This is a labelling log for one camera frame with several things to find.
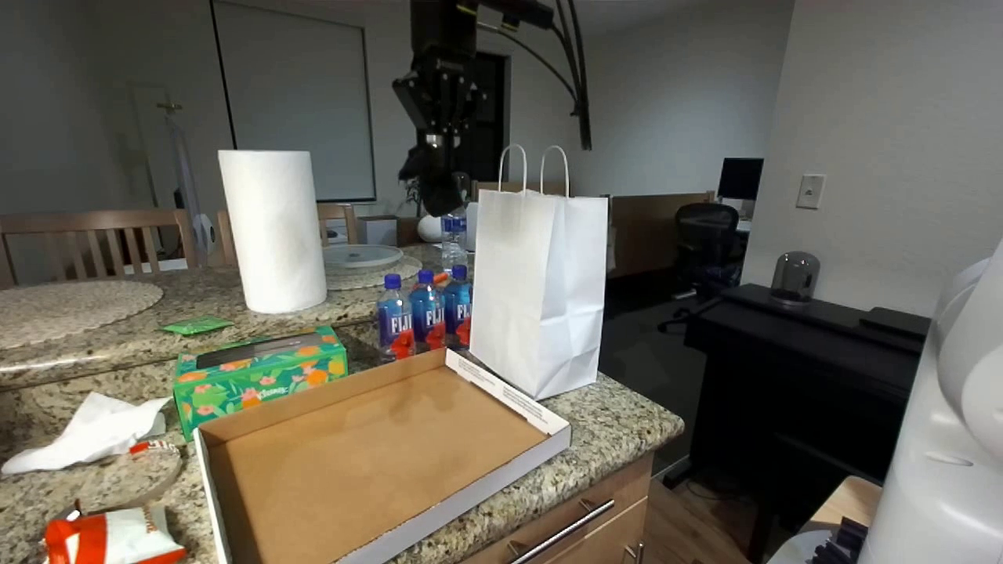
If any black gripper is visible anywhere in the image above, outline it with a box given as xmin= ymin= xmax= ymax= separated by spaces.
xmin=393 ymin=0 xmax=482 ymax=146

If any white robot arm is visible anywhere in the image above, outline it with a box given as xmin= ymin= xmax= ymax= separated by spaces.
xmin=395 ymin=0 xmax=1003 ymax=564

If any white paper bag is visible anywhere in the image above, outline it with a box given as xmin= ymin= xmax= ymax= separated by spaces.
xmin=470 ymin=145 xmax=607 ymax=398

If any white projector screen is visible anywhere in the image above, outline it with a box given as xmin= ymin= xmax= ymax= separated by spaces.
xmin=216 ymin=0 xmax=377 ymax=201

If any white paper towel roll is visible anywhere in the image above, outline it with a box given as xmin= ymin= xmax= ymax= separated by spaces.
xmin=216 ymin=150 xmax=325 ymax=314

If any black office chair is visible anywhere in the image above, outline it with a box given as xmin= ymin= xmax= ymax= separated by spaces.
xmin=662 ymin=201 xmax=739 ymax=331

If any wooden chair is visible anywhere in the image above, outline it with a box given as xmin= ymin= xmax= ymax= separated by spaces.
xmin=0 ymin=210 xmax=224 ymax=289

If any small green packet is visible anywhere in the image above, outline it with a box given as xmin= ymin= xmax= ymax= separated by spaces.
xmin=159 ymin=316 xmax=229 ymax=339

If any green tissue box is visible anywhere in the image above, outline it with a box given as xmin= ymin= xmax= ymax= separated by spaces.
xmin=171 ymin=326 xmax=347 ymax=439

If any cardboard tray box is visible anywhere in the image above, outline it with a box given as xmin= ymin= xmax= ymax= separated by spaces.
xmin=194 ymin=352 xmax=569 ymax=564

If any black piano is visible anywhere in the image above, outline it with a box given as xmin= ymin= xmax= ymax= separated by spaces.
xmin=686 ymin=286 xmax=926 ymax=520

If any round woven placemat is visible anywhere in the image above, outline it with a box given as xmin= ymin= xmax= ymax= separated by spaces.
xmin=0 ymin=278 xmax=164 ymax=349

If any crumpled white napkin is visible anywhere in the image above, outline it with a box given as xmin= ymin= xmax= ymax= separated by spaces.
xmin=2 ymin=392 xmax=167 ymax=477

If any orange white snack packet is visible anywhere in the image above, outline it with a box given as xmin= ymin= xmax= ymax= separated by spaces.
xmin=44 ymin=503 xmax=188 ymax=564

